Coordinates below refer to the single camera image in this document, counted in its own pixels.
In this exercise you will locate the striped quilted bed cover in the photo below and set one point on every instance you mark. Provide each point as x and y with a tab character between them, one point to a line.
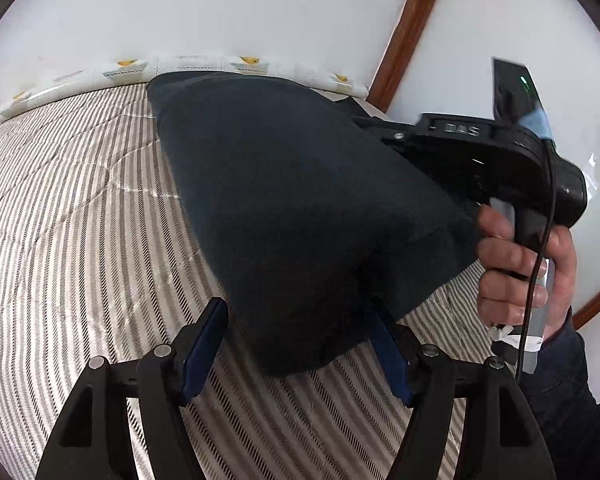
80	240

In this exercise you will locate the person's right hand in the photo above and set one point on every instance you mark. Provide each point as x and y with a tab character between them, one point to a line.
502	290

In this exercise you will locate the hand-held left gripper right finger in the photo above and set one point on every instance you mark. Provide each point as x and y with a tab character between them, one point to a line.
387	350

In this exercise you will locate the dark navy garment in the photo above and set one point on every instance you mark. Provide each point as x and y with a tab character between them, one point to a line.
290	200

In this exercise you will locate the white printed bed sheet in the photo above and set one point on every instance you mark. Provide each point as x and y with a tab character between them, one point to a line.
130	69

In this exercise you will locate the wooden wall trim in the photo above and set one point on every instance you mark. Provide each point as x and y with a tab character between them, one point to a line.
597	300
407	35

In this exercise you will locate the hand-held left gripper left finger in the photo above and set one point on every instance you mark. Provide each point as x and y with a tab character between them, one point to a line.
200	350

